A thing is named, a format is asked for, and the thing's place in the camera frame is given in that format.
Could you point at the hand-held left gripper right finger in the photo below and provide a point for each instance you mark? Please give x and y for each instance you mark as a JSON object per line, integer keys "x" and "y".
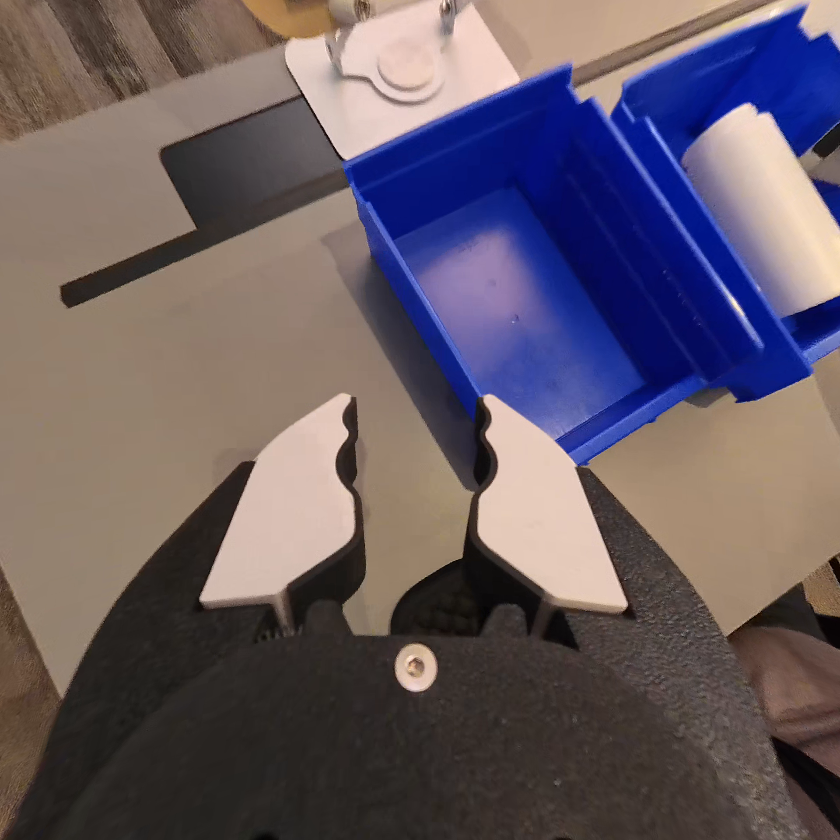
{"x": 544, "y": 525}

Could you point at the blue plastic storage bin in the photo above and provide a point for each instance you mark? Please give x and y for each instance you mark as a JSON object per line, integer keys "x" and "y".
{"x": 512, "y": 295}
{"x": 709, "y": 72}

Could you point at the instruction sheet on stand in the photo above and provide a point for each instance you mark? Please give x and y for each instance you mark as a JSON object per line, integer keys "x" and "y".
{"x": 459, "y": 65}

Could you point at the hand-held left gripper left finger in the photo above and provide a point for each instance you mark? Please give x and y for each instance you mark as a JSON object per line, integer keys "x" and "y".
{"x": 282, "y": 525}

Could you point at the white plastic bottle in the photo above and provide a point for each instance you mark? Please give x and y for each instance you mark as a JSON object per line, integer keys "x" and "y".
{"x": 754, "y": 210}

